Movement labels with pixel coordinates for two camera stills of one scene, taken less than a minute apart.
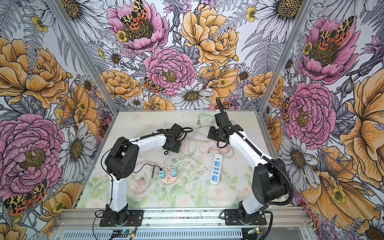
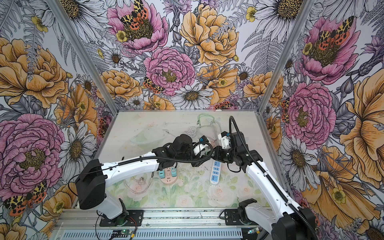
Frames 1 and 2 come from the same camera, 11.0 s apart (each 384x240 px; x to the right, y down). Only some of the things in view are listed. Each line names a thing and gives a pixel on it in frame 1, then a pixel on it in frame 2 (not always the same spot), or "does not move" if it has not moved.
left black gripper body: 175,147 to 187,154
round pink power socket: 168,179 does not move
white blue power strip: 216,171 does not move
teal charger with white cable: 173,171 does not move
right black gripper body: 215,134 to 227,155
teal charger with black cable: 162,174 does not move
